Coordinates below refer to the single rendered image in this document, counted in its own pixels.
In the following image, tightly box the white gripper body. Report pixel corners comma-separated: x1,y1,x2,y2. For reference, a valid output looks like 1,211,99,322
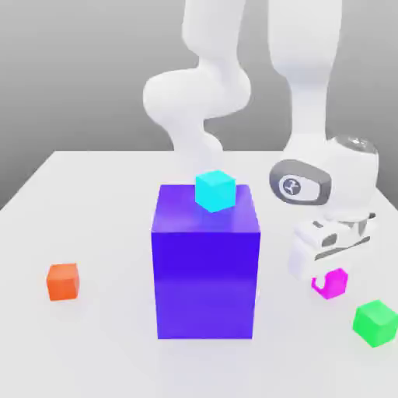
288,235,372,282

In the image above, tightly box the small magenta cube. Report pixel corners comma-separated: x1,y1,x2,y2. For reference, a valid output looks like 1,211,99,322
311,267,349,301

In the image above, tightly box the small green cube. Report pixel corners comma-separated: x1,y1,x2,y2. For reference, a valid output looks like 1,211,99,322
351,298,398,348

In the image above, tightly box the small cyan cube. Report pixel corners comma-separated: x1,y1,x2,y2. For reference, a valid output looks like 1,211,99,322
194,169,237,214

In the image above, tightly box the small orange cube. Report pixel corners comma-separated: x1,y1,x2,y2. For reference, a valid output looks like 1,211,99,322
46,263,81,302

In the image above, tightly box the large purple box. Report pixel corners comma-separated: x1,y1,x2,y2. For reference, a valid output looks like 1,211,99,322
150,183,261,340

